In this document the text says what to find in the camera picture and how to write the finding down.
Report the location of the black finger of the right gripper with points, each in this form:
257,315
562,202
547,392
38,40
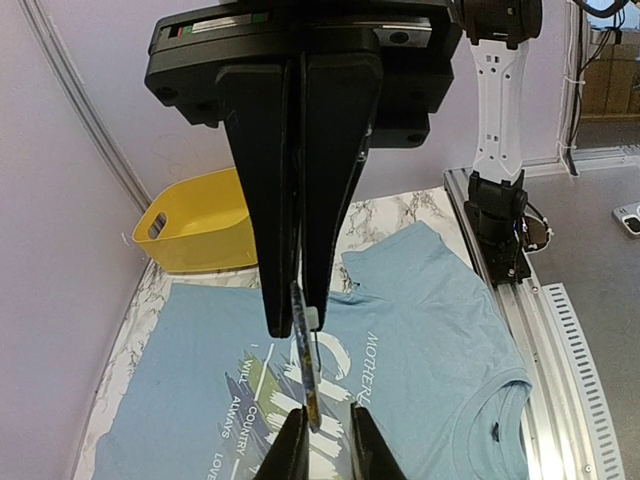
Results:
255,101
342,79

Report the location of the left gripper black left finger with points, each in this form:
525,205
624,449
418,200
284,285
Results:
288,456

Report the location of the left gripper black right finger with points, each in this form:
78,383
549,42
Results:
371,458

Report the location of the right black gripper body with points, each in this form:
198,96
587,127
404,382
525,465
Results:
389,60

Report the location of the light blue printed t-shirt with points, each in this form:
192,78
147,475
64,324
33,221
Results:
417,341

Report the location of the white round brooch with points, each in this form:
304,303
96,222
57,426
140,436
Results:
305,325

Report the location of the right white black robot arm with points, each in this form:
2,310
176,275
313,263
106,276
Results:
499,33

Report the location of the yellow plastic basket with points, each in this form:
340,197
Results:
200,225

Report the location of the grey device on floor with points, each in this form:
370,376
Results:
628,218

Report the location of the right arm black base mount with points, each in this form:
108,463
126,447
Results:
507,227

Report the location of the right aluminium wall post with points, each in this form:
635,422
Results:
52,45

